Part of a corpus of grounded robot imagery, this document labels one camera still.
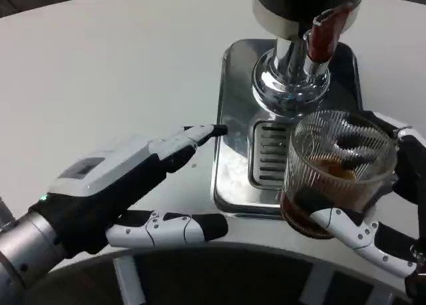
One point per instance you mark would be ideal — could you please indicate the red-brown tap lever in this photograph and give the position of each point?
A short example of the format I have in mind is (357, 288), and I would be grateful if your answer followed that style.
(324, 35)

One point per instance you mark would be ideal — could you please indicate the robot left silver forearm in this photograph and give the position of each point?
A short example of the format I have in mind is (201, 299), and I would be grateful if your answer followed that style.
(23, 248)

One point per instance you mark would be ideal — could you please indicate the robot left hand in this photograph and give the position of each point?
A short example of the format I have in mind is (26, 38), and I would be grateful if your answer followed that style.
(100, 185)

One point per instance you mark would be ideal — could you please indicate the brown tea drink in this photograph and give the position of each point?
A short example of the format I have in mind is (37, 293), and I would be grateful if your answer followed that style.
(299, 215)

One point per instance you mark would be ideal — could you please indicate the clear ribbed glass cup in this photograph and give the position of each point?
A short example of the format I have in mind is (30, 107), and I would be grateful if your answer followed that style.
(333, 185)

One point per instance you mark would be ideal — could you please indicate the white table frame bar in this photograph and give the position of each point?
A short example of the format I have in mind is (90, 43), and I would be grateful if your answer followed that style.
(129, 281)

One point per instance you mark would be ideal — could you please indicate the slotted steel drip grid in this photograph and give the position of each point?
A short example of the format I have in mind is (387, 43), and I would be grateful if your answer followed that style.
(269, 152)

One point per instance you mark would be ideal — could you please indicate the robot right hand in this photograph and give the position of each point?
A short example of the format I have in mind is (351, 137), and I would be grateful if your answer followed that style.
(409, 172)

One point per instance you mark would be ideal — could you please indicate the steel drip tray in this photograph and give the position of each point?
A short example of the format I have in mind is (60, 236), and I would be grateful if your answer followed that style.
(233, 92)

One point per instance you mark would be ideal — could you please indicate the steel drink dispenser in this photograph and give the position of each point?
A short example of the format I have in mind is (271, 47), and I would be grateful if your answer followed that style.
(283, 5)

